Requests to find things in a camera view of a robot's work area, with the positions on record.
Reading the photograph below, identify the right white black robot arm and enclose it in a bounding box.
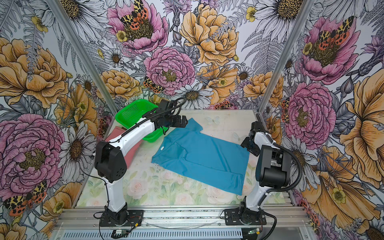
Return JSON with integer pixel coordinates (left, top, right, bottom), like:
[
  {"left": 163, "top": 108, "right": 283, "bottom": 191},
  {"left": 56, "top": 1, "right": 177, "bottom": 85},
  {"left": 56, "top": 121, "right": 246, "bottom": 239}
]
[{"left": 239, "top": 122, "right": 291, "bottom": 225}]

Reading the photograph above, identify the aluminium corner post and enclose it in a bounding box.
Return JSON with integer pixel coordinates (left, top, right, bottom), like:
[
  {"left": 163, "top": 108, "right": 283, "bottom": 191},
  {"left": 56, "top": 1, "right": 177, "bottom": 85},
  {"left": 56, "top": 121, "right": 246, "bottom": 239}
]
[
  {"left": 258, "top": 0, "right": 315, "bottom": 114},
  {"left": 47, "top": 1, "right": 118, "bottom": 116}
]

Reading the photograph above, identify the aluminium front rail frame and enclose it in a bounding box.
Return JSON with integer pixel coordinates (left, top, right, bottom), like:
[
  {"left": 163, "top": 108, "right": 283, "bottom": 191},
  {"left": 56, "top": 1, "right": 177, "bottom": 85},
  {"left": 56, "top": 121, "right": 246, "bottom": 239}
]
[{"left": 51, "top": 205, "right": 316, "bottom": 240}]

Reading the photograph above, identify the folded red t shirt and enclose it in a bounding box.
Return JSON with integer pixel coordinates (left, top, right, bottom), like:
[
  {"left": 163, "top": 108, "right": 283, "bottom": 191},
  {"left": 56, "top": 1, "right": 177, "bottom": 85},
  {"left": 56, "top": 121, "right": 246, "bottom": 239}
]
[{"left": 105, "top": 127, "right": 143, "bottom": 169}]

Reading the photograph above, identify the green plastic basket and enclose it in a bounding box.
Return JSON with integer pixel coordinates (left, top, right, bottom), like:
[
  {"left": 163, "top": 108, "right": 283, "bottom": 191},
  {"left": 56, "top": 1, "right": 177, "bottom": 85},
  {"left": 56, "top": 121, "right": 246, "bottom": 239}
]
[{"left": 115, "top": 99, "right": 158, "bottom": 130}]

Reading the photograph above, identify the blue t shirt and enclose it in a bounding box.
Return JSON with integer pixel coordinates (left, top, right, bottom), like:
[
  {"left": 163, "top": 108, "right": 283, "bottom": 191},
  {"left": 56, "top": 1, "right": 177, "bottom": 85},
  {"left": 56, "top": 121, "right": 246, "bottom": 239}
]
[{"left": 152, "top": 119, "right": 250, "bottom": 195}]

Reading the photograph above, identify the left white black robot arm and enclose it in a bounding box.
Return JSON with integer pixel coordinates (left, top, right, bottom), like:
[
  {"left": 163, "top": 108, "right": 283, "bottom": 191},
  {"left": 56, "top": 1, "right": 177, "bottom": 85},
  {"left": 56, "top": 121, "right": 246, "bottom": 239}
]
[{"left": 95, "top": 97, "right": 188, "bottom": 226}]

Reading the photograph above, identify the left aluminium corner post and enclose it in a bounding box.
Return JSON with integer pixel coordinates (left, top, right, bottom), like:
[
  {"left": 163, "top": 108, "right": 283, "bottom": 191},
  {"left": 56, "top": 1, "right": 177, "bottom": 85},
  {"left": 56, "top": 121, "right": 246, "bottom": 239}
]
[{"left": 47, "top": 1, "right": 118, "bottom": 116}]

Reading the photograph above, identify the right aluminium corner post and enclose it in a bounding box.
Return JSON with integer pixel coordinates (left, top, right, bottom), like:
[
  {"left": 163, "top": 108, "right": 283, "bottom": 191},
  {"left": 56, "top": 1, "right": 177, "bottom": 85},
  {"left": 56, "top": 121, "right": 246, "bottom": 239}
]
[{"left": 258, "top": 0, "right": 315, "bottom": 114}]

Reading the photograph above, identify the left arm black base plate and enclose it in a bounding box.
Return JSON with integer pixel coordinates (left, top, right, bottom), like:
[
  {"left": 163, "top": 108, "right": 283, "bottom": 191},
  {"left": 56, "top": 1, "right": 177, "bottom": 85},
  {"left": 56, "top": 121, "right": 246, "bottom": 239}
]
[{"left": 100, "top": 209, "right": 144, "bottom": 227}]

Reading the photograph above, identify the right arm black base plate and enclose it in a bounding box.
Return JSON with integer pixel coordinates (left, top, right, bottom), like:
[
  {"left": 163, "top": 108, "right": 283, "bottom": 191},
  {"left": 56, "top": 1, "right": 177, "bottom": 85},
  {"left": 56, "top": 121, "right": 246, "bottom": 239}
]
[{"left": 223, "top": 208, "right": 267, "bottom": 226}]

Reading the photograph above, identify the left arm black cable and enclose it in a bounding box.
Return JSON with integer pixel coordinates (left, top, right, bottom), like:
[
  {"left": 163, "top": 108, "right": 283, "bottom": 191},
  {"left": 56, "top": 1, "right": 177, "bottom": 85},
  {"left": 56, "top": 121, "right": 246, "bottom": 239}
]
[{"left": 113, "top": 96, "right": 188, "bottom": 142}]

